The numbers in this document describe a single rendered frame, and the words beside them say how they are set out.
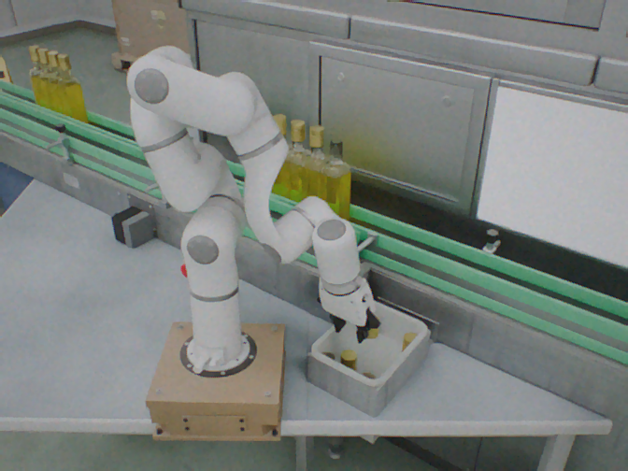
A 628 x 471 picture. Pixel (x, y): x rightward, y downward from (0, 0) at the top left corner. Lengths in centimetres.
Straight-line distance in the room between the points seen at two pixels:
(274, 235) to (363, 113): 57
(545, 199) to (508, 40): 34
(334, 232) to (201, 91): 32
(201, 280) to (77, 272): 68
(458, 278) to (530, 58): 47
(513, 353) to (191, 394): 67
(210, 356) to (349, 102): 70
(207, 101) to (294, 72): 73
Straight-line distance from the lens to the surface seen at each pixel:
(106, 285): 167
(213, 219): 108
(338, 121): 155
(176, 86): 94
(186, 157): 104
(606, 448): 174
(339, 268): 105
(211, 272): 110
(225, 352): 121
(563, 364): 133
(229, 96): 93
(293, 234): 105
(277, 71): 168
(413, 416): 128
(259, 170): 102
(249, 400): 116
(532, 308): 131
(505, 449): 189
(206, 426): 121
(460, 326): 138
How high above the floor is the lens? 171
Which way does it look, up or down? 32 degrees down
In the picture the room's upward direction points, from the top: straight up
